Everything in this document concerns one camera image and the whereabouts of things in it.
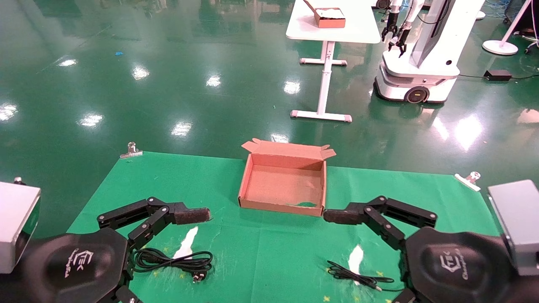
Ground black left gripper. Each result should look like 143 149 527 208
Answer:
17 197 211 303

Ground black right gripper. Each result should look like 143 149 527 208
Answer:
323 196 539 303

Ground thin black cable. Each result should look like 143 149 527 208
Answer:
327 260 395 292

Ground thick black power cable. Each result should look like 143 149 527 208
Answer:
133 248 213 282

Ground open brown cardboard box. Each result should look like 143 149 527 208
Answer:
238 138 337 217

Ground small brown cardboard box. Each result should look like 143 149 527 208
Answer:
303 0 347 29

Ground green table cloth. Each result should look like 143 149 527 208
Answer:
67 151 499 303

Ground silver binder clip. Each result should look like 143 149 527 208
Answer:
454 171 481 192
120 142 144 159

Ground white wheeled robot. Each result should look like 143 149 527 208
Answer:
374 0 485 104

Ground black gripper of white robot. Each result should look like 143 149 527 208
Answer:
381 11 398 42
388 21 412 57

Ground black power adapter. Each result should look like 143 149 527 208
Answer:
483 69 513 82

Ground white standing desk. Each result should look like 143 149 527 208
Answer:
286 0 382 122

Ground white floor stand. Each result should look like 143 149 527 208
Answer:
482 0 535 56

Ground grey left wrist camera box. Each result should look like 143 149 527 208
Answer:
0 182 41 274

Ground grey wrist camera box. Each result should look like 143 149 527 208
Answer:
0 182 41 274
488 180 539 276

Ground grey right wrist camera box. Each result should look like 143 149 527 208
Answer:
488 180 539 276

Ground black floor cable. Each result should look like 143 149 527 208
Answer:
458 74 539 80

